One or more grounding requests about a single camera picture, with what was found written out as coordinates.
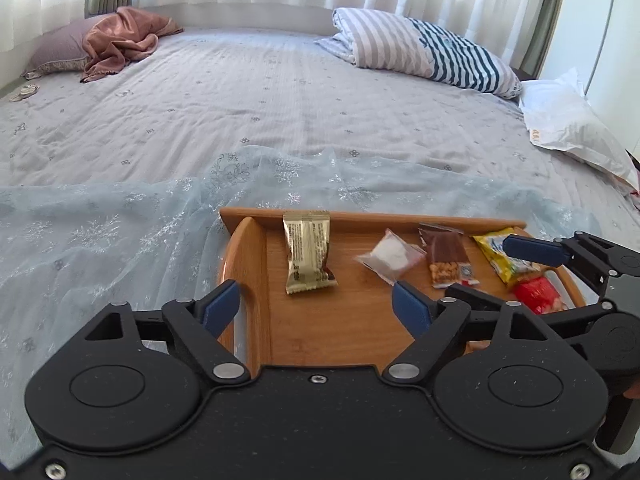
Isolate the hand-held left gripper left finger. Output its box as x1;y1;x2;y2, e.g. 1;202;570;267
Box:
84;280;252;387

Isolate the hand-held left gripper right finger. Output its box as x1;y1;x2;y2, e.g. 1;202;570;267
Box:
385;281;557;387

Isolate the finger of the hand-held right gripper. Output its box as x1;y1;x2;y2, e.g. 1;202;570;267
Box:
502;232;640;294
445;283;617;336

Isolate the mauve pillow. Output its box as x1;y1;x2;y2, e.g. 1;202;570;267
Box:
22;14;108;80

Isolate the white wardrobe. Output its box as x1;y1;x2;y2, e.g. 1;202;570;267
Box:
540;0;640;153

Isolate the white pillow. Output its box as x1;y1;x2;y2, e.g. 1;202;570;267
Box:
517;67;640;195

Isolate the brown crumpled cloth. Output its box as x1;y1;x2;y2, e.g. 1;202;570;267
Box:
80;6;185;84

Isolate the gold snack packet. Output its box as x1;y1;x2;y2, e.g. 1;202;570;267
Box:
282;211;339;296

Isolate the small white object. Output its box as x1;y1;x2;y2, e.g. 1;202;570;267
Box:
7;84;40;104

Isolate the brown snack packet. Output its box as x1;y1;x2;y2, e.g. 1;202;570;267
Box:
418;223;482;290

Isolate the red patterned cloth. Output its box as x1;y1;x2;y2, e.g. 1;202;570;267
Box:
626;147;640;211

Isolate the yellow snack packet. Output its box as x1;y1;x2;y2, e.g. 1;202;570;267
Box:
472;228;544;287

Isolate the clear plastic snack bag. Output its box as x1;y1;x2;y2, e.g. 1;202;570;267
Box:
355;228;427;287

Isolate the wooden tray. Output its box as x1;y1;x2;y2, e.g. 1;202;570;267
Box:
218;206;588;377

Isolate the red snack packet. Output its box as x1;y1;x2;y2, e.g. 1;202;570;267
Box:
514;276;569;316

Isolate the striped folded quilt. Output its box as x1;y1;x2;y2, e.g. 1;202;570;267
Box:
315;7;524;100

